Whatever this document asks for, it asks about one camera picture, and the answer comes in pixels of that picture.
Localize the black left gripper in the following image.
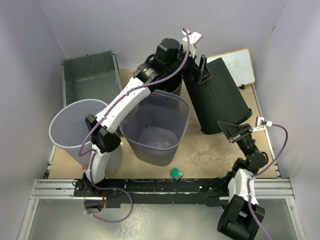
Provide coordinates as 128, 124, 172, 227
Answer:
165, 47, 213, 86

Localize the dark blue round bin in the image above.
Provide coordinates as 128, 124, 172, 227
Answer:
147, 53, 184, 97

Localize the grey round plastic bin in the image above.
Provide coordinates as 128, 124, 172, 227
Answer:
48, 99, 108, 168

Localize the green tape measure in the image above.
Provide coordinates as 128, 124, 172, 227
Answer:
170, 167, 184, 181

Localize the black ribbed round bin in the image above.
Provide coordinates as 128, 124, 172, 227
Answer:
183, 58, 253, 135

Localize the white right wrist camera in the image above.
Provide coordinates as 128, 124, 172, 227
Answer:
252, 116, 273, 132

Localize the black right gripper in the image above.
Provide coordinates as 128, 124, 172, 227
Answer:
216, 121, 257, 156

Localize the grey slatted square basket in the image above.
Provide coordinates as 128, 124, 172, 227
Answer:
119, 90, 191, 167

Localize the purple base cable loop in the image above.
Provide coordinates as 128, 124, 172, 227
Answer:
83, 187, 135, 224

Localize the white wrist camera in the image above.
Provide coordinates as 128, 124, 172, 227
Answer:
252, 116, 273, 132
182, 30, 204, 58

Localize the yellow framed whiteboard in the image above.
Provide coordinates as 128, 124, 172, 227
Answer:
207, 48, 256, 89

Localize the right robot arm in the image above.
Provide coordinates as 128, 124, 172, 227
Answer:
217, 121, 269, 240

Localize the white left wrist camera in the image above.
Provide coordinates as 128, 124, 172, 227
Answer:
182, 30, 204, 58

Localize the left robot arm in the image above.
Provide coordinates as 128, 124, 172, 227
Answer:
85, 32, 212, 196

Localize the grey plastic crate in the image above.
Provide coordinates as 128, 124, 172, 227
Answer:
61, 50, 123, 107

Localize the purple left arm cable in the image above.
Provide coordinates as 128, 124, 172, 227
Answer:
78, 27, 193, 187

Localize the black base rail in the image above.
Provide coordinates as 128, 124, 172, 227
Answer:
72, 176, 229, 209

